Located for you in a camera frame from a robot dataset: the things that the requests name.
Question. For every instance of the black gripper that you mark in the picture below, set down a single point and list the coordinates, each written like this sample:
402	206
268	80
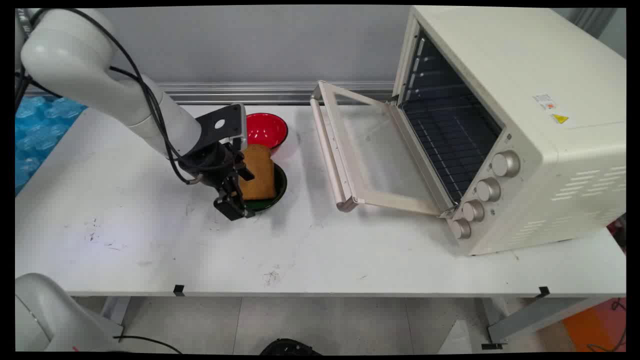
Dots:
212	162

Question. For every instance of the brown toast bread slice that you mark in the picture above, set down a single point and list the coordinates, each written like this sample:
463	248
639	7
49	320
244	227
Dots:
260	175

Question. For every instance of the cream glass oven door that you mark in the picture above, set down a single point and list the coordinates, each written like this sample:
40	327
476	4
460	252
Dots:
380	145

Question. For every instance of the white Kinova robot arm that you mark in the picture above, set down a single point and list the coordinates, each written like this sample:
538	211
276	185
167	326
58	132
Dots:
75	55

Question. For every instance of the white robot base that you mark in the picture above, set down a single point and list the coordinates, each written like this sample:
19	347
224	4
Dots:
45	315

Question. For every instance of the dark green bowl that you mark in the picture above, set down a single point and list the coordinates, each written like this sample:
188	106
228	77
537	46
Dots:
279	187

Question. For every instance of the red bowl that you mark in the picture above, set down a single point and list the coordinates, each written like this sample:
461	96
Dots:
266	129

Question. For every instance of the black tape piece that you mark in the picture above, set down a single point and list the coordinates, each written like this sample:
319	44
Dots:
178	290
544	292

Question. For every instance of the black round floor object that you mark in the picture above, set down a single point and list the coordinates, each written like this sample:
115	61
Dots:
290	347

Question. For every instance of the grey table leg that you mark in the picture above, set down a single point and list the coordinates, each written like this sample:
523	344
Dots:
540	315
116	309

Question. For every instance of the blue bubble wrap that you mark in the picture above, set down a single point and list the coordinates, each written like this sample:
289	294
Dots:
37	135

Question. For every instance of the silver oven knob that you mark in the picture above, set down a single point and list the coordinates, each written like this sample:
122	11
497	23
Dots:
473	211
506	164
461	229
488	189

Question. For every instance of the cream toaster oven body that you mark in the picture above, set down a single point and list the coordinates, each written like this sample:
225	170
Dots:
525	65

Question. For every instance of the white label sticker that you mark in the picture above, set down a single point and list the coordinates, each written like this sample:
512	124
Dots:
545	101

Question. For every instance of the yellow warning sticker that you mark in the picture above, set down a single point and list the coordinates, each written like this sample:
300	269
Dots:
560	119

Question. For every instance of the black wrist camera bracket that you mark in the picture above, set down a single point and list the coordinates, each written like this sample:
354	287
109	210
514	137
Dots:
222	122

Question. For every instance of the aluminium profile rail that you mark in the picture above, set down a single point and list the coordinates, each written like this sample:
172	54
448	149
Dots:
250	92

